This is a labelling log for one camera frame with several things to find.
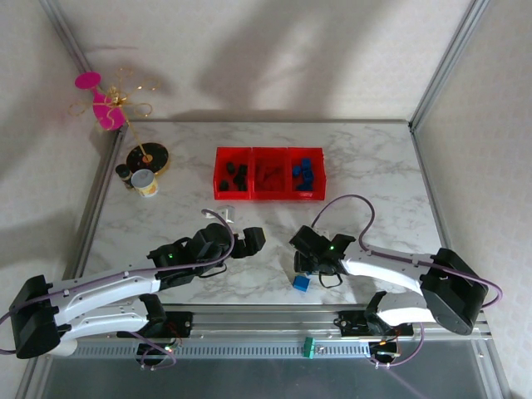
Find red plastic bin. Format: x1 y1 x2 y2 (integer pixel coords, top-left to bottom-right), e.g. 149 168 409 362
250 145 291 201
287 145 328 201
212 145 254 201

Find cream cup grey lid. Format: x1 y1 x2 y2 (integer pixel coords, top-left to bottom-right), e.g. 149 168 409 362
131 168 160 199

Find small dark bottle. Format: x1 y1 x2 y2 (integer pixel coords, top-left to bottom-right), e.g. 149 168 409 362
115 164 135 191

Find small black circuit board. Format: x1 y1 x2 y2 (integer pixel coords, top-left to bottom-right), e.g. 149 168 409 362
135 342 174 359
369 339 402 359

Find grey translucent panel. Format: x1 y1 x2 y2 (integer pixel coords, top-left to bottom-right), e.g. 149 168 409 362
24 357 508 399

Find pink plastic wine glass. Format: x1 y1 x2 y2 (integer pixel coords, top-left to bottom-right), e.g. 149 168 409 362
74 71 126 132

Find left gripper thin black cable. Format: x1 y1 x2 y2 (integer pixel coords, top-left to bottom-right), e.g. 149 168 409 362
198 264 229 280

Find gripper thin black cable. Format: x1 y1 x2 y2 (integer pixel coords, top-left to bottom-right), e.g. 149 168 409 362
198 264 229 280
318 268 345 291

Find right gripper thin black cable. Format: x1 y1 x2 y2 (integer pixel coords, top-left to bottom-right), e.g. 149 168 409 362
318 268 345 291

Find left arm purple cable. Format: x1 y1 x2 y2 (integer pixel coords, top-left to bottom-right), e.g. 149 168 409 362
0 207 237 371

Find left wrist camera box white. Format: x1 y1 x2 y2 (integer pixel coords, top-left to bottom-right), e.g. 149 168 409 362
215 205 238 224

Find aluminium front rail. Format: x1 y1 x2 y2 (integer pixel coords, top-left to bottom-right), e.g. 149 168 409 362
44 305 488 338

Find grey slotted cable duct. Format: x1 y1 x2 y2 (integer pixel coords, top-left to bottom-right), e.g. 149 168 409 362
74 339 373 359

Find gold ring stand black base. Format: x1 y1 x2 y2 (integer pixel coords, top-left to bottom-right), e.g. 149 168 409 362
68 66 171 175

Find aluminium side rail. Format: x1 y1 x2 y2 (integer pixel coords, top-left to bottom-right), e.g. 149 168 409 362
62 124 128 300
409 120 485 308

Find aluminium frame post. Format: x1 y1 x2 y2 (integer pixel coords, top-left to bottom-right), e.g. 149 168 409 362
409 0 487 132
39 0 128 134

